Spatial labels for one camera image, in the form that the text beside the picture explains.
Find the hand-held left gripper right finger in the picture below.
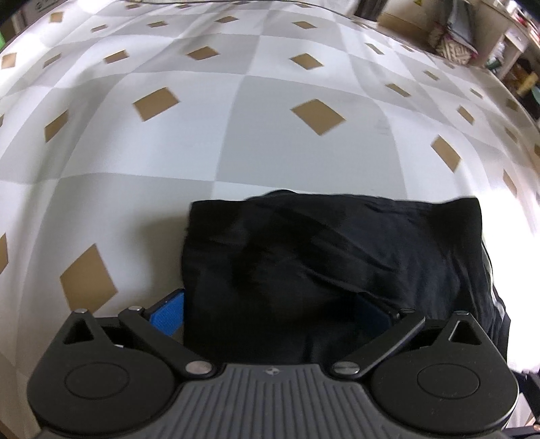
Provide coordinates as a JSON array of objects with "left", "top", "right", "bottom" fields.
[{"left": 330, "top": 292, "right": 487, "bottom": 378}]

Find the black cylindrical tower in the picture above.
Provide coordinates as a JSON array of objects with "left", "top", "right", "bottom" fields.
[{"left": 354, "top": 0, "right": 389, "bottom": 21}]

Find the patterned woven basket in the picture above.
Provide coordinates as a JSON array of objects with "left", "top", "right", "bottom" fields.
[{"left": 429, "top": 23, "right": 479, "bottom": 67}]

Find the black t-shirt with red print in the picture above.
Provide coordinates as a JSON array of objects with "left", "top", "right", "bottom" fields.
[{"left": 181, "top": 190, "right": 512, "bottom": 366}]

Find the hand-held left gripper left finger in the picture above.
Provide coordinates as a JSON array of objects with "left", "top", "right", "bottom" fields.
[{"left": 62, "top": 288, "right": 217, "bottom": 378}]

